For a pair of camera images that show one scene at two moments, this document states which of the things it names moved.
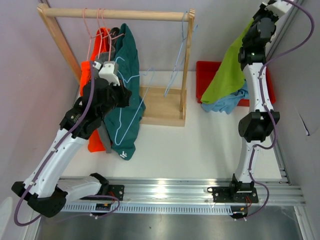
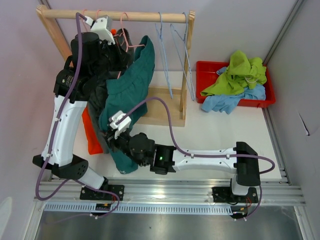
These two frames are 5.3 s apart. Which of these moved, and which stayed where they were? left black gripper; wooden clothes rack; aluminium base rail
Moved: left black gripper
Stayed: wooden clothes rack; aluminium base rail
